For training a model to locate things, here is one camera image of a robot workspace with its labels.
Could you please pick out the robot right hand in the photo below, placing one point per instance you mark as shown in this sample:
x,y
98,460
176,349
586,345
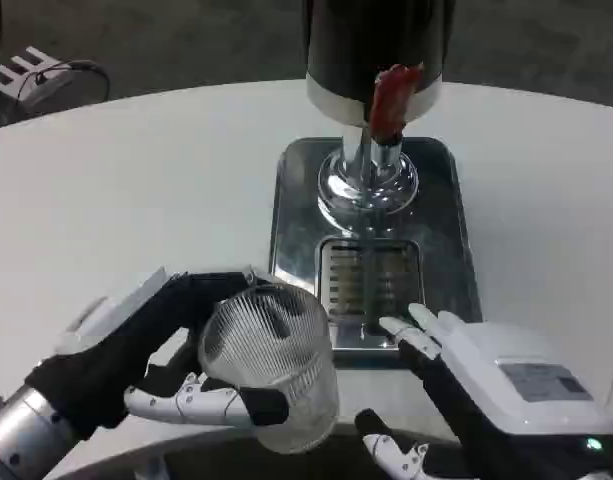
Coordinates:
x,y
501,400

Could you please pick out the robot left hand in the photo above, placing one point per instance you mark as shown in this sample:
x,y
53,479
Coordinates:
x,y
111,345

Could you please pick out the clear ribbed glass cup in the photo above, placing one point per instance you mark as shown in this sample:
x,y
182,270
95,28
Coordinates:
x,y
273,367

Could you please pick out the silver robot left forearm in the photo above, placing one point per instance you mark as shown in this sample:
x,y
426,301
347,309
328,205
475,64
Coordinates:
x,y
17,432

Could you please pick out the steel drip tray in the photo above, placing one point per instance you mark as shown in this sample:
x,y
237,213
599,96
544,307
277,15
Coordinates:
x,y
376,250

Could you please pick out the white slotted box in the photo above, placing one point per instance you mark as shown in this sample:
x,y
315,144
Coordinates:
x,y
23,75

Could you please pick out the black drink dispenser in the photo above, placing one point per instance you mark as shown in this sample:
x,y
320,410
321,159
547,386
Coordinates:
x,y
373,100

